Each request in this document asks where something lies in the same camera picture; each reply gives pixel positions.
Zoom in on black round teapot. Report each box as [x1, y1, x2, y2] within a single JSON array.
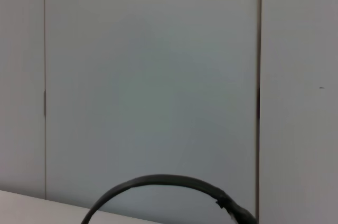
[[80, 174, 258, 224]]

